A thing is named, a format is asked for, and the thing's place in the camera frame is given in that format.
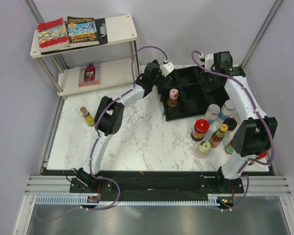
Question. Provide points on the white cable duct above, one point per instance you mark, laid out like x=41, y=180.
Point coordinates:
x=87, y=201

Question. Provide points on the red lid sauce jar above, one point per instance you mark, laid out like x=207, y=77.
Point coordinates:
x=201, y=126

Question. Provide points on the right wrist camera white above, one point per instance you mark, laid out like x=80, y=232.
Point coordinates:
x=208, y=60

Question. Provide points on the black cover treehouse book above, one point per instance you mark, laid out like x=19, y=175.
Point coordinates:
x=82, y=32

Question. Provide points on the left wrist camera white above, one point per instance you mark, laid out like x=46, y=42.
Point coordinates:
x=166, y=69

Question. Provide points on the blue label clear jar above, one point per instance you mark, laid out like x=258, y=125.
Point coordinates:
x=226, y=111

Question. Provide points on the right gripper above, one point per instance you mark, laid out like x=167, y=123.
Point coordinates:
x=212, y=87

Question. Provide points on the white two-tier shelf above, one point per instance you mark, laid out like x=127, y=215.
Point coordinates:
x=62, y=67

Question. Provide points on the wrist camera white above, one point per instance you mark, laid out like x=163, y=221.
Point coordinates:
x=166, y=69
x=208, y=60

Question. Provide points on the black lid jar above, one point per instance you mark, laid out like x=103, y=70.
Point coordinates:
x=232, y=124

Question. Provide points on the black compartment organizer tray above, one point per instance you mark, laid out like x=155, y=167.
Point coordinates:
x=193, y=99

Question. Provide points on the pink book on lower shelf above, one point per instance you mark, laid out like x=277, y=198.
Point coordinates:
x=89, y=74

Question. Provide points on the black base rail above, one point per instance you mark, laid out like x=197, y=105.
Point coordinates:
x=155, y=186

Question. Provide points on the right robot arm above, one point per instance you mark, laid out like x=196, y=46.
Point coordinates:
x=256, y=131

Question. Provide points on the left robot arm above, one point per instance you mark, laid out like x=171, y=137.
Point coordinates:
x=109, y=118

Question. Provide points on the red cover book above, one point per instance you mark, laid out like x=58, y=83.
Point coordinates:
x=52, y=35

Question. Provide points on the green label sauce bottle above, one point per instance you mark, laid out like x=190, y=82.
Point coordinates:
x=229, y=148

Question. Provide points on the small yellow label bottle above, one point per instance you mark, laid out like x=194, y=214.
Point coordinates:
x=87, y=116

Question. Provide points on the pink lid spice jar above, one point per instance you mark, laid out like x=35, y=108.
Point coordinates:
x=173, y=98

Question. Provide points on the yellow cap sauce bottle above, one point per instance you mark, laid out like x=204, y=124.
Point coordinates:
x=218, y=135

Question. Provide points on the clear jar grey lid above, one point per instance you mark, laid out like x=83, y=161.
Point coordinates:
x=212, y=113

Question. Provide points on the yellow lid spice jar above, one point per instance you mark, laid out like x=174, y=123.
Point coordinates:
x=202, y=150

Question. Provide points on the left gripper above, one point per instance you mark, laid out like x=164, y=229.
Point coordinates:
x=162, y=82

